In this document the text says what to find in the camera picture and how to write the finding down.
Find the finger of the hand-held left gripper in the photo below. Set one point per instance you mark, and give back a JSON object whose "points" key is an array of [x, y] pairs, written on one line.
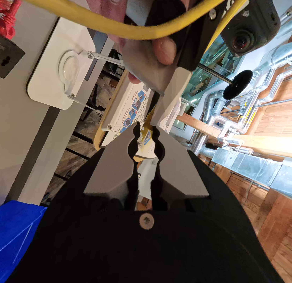
{"points": [[154, 102], [173, 91]]}

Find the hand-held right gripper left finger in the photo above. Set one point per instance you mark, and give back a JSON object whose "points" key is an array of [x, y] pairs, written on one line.
{"points": [[109, 171]]}

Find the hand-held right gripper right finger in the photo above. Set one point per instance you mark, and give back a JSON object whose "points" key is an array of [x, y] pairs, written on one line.
{"points": [[182, 173]]}

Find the blue plastic bin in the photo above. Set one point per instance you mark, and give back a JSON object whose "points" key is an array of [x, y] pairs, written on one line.
{"points": [[16, 230]]}

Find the black ethernet switch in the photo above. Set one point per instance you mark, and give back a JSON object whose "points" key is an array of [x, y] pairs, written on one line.
{"points": [[9, 57]]}

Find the person's left hand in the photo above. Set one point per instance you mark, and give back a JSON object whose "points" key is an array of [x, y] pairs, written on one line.
{"points": [[164, 50]]}

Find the printed instruction sheet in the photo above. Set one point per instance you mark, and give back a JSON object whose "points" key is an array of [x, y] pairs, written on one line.
{"points": [[127, 107]]}

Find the wooden display board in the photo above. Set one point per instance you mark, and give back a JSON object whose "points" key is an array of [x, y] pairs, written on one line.
{"points": [[98, 139]]}

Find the black pole stand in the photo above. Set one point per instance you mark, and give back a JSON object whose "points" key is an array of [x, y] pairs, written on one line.
{"points": [[238, 84]]}

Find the white board stand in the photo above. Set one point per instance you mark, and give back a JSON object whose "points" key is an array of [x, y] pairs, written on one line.
{"points": [[50, 66]]}

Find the silver ventilation duct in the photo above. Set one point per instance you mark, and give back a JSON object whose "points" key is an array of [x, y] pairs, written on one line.
{"points": [[246, 164]]}

